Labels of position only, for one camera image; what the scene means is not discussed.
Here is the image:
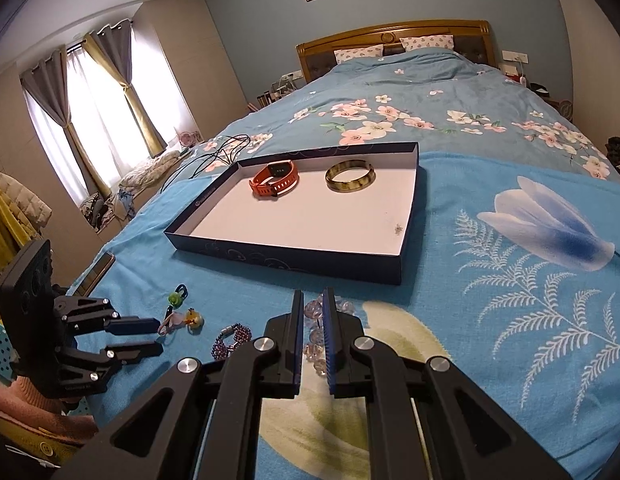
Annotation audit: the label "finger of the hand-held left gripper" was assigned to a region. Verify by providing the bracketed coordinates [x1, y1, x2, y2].
[60, 342, 165, 379]
[54, 297, 161, 337]

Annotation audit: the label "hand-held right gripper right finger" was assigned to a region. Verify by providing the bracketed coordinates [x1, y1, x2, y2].
[323, 287, 573, 480]

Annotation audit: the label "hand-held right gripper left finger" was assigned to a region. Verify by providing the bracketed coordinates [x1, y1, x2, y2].
[52, 289, 305, 480]

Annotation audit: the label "clear crystal bead bracelet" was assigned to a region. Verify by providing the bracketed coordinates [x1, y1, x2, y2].
[302, 297, 355, 376]

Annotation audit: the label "amber ring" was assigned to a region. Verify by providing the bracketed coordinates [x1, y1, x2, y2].
[182, 307, 205, 335]

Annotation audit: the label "purple bead bracelet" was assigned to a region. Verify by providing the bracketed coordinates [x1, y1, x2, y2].
[211, 325, 255, 360]

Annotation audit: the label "dark blue shallow box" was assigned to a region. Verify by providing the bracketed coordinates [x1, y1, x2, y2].
[163, 141, 421, 286]

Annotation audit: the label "person's left forearm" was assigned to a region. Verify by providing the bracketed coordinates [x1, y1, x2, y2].
[0, 372, 98, 457]

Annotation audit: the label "smartphone with brown case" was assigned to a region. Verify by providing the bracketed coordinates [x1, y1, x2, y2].
[72, 252, 116, 297]

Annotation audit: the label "yellow hanging garment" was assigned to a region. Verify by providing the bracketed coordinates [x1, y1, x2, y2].
[0, 180, 33, 267]

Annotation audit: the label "white puffer jacket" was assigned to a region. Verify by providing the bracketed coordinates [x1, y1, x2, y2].
[0, 170, 53, 242]

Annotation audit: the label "clothes pile on window seat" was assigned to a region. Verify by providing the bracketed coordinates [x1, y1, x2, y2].
[81, 191, 136, 234]

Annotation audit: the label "person's yellow garment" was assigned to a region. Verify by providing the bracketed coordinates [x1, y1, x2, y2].
[4, 425, 98, 470]

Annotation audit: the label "patterned folded quilt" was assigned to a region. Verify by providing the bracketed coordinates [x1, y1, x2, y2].
[120, 151, 181, 187]

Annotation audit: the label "tortoiseshell bangle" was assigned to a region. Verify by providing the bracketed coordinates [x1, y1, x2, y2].
[325, 161, 377, 194]

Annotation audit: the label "blue flower print blanket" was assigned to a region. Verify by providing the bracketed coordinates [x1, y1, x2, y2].
[74, 150, 620, 480]

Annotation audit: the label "orange smartwatch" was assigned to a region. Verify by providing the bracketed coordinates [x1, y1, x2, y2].
[249, 160, 299, 200]

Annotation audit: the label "gold curtain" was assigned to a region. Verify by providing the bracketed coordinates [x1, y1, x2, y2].
[82, 34, 169, 159]

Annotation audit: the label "white sheer curtain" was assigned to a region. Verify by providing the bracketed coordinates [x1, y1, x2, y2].
[30, 27, 158, 211]

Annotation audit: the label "grey curtain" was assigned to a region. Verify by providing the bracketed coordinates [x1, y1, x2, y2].
[92, 20, 135, 89]
[20, 50, 73, 131]

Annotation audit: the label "bedside books and chargers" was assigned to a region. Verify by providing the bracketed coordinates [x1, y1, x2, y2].
[247, 72, 305, 111]

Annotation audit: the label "blue floral duvet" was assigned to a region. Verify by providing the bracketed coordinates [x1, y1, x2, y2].
[190, 47, 616, 181]

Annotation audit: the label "wooden headboard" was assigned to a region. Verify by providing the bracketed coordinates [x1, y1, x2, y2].
[296, 20, 493, 84]

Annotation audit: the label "heart print pillow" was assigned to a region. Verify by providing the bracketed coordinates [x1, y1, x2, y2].
[334, 45, 385, 65]
[400, 34, 455, 53]

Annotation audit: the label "dark clothes pile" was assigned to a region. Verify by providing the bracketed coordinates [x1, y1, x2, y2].
[605, 134, 620, 187]

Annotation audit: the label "black cable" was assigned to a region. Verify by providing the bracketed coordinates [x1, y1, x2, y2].
[160, 135, 251, 194]

